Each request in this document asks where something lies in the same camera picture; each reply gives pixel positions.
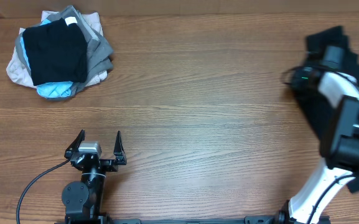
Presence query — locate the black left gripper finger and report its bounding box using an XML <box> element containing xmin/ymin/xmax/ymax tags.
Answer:
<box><xmin>64</xmin><ymin>129</ymin><xmax>85</xmax><ymax>158</ymax></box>
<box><xmin>113</xmin><ymin>131</ymin><xmax>127</xmax><ymax>165</ymax></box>

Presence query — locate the black t-shirt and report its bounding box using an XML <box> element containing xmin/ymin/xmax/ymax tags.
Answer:
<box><xmin>289</xmin><ymin>26</ymin><xmax>359</xmax><ymax>193</ymax></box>

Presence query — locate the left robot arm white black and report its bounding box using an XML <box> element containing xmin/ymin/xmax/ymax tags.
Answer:
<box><xmin>62</xmin><ymin>130</ymin><xmax>127</xmax><ymax>223</ymax></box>

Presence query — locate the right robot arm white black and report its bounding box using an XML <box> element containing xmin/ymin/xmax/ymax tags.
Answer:
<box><xmin>275</xmin><ymin>45</ymin><xmax>359</xmax><ymax>223</ymax></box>

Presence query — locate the folded light blue shirt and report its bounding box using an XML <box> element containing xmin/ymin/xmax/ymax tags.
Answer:
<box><xmin>19</xmin><ymin>19</ymin><xmax>73</xmax><ymax>98</ymax></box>

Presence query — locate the folded black shirt on pile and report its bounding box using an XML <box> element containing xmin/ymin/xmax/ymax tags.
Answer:
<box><xmin>22</xmin><ymin>18</ymin><xmax>88</xmax><ymax>86</ymax></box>

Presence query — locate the folded grey shirt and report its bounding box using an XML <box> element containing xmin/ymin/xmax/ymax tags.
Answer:
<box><xmin>14</xmin><ymin>5</ymin><xmax>113</xmax><ymax>101</ymax></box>

